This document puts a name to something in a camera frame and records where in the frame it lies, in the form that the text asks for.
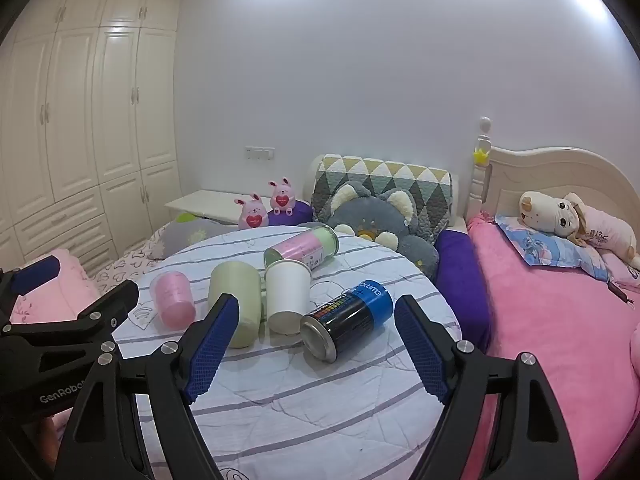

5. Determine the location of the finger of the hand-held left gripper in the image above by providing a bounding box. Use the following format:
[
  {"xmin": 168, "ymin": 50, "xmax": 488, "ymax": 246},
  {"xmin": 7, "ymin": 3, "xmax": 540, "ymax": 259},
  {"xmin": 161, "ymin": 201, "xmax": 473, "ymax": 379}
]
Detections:
[
  {"xmin": 0, "ymin": 255, "xmax": 61, "ymax": 311},
  {"xmin": 0, "ymin": 281, "xmax": 140, "ymax": 348}
]

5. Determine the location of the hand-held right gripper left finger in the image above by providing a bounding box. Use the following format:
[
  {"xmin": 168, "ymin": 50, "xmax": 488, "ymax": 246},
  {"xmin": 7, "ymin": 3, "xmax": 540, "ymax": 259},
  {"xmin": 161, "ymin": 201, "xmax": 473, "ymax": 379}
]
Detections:
[{"xmin": 54, "ymin": 294, "xmax": 241, "ymax": 480}]

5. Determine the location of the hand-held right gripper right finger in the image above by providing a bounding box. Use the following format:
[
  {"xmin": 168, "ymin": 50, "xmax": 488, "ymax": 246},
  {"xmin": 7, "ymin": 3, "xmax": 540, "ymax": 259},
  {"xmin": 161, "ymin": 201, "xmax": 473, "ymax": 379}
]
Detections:
[{"xmin": 394, "ymin": 295, "xmax": 588, "ymax": 480}]

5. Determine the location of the black and blue cup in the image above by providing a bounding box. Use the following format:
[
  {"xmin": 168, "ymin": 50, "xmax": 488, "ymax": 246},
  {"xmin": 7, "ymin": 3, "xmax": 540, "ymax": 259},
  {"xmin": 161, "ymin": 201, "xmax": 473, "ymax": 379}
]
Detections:
[{"xmin": 299, "ymin": 280, "xmax": 395, "ymax": 362}]

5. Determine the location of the translucent pink cup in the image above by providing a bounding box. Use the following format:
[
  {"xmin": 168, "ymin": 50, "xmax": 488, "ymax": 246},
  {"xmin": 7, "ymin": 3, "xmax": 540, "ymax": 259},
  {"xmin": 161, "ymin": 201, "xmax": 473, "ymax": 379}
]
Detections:
[{"xmin": 149, "ymin": 271, "xmax": 197, "ymax": 332}]

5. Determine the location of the pale green cup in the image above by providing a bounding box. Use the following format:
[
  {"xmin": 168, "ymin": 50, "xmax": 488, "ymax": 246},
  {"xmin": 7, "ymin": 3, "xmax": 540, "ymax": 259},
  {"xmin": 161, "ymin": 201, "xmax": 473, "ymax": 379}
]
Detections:
[{"xmin": 207, "ymin": 262, "xmax": 263, "ymax": 350}]

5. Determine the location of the white cup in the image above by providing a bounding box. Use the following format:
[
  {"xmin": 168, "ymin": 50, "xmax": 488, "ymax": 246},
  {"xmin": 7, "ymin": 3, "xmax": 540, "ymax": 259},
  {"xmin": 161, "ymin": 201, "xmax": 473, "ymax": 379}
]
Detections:
[{"xmin": 264, "ymin": 260, "xmax": 313, "ymax": 336}]

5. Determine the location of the pink and green cup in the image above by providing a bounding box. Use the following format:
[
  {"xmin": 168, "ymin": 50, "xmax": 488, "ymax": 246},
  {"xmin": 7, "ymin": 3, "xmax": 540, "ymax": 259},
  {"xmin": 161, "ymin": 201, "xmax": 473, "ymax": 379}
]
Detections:
[{"xmin": 263, "ymin": 226, "xmax": 341, "ymax": 273}]

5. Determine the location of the light pink blanket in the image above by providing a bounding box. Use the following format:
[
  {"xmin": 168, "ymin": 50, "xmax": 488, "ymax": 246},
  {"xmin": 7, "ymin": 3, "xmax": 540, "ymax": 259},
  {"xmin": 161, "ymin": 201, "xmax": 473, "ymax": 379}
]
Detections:
[{"xmin": 10, "ymin": 247, "xmax": 101, "ymax": 326}]

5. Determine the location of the heart printed sheet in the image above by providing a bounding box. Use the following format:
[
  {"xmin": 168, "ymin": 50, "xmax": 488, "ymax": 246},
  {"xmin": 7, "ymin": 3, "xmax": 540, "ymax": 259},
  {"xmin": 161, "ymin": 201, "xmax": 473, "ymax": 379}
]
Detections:
[{"xmin": 95, "ymin": 225, "xmax": 166, "ymax": 286}]

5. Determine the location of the large purple cushion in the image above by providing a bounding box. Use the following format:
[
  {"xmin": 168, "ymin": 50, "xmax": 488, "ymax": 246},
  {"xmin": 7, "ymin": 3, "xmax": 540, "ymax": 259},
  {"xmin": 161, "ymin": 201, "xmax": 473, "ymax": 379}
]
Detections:
[{"xmin": 434, "ymin": 230, "xmax": 491, "ymax": 351}]

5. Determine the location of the white striped round table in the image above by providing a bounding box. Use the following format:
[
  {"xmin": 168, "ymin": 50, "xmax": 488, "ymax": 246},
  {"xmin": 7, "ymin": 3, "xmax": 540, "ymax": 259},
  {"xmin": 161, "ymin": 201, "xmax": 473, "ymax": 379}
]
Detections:
[{"xmin": 112, "ymin": 225, "xmax": 466, "ymax": 480}]

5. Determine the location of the grey flower pillow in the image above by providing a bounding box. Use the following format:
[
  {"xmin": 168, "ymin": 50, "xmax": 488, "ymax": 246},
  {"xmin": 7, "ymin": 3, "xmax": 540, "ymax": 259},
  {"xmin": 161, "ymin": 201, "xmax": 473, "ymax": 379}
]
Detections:
[{"xmin": 159, "ymin": 212, "xmax": 236, "ymax": 261}]

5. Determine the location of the pink fleece blanket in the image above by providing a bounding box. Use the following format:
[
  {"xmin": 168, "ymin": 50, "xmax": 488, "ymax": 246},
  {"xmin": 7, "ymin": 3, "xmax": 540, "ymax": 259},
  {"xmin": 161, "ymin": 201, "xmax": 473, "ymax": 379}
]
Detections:
[{"xmin": 465, "ymin": 212, "xmax": 640, "ymax": 480}]

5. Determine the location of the white bedside table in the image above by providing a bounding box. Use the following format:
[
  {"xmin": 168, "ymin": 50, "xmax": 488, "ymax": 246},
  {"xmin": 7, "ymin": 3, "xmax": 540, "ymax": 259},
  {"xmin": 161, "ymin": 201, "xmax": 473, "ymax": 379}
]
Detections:
[{"xmin": 165, "ymin": 190, "xmax": 251, "ymax": 223}]

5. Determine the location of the pink bunny plush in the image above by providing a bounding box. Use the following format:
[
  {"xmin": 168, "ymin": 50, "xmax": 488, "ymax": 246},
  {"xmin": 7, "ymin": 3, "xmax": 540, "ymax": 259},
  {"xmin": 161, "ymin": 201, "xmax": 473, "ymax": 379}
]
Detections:
[
  {"xmin": 234, "ymin": 192, "xmax": 271, "ymax": 231},
  {"xmin": 267, "ymin": 177, "xmax": 297, "ymax": 216}
]

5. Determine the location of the grey cat plush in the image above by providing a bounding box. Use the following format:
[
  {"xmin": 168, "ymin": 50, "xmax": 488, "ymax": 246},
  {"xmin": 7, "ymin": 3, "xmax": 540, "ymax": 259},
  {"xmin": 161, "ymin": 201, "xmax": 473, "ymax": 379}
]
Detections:
[{"xmin": 300, "ymin": 180, "xmax": 441, "ymax": 281}]

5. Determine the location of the blue printed pillow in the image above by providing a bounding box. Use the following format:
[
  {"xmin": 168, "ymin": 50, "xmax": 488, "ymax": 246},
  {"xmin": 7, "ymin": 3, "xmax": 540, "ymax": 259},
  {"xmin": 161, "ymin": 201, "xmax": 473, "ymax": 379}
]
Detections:
[{"xmin": 495, "ymin": 214, "xmax": 616, "ymax": 281}]

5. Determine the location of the cream wardrobe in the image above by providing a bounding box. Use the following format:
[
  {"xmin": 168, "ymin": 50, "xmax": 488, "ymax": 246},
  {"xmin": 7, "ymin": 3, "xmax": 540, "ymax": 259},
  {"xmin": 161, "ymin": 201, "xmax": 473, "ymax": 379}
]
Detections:
[{"xmin": 0, "ymin": 0, "xmax": 183, "ymax": 281}]

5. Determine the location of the small purple pillow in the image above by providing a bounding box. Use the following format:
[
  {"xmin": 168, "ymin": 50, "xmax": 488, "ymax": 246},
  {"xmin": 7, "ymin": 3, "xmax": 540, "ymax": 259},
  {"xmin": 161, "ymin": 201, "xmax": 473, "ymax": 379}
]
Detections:
[{"xmin": 267, "ymin": 200, "xmax": 313, "ymax": 227}]

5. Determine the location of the triangle patterned headboard cover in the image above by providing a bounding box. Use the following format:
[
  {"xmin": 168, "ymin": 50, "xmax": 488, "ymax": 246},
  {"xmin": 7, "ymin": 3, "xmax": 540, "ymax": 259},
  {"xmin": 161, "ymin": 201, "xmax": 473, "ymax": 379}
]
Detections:
[{"xmin": 312, "ymin": 155, "xmax": 453, "ymax": 228}]

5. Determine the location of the cream dog plush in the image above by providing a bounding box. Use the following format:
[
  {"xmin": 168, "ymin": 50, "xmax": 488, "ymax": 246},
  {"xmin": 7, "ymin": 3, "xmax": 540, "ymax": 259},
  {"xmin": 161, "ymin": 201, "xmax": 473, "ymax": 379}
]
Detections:
[{"xmin": 519, "ymin": 191, "xmax": 640, "ymax": 271}]

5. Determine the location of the cream bed headboard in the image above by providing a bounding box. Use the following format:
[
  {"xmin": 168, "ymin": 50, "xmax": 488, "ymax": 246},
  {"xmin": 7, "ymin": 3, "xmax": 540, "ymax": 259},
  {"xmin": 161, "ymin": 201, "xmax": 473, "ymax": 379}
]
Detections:
[{"xmin": 465, "ymin": 117, "xmax": 640, "ymax": 241}]

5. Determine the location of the dark brown strap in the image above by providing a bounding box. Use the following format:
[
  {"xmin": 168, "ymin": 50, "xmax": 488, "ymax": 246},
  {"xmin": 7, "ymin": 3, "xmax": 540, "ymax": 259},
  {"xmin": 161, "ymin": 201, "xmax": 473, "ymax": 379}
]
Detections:
[{"xmin": 607, "ymin": 280, "xmax": 636, "ymax": 306}]

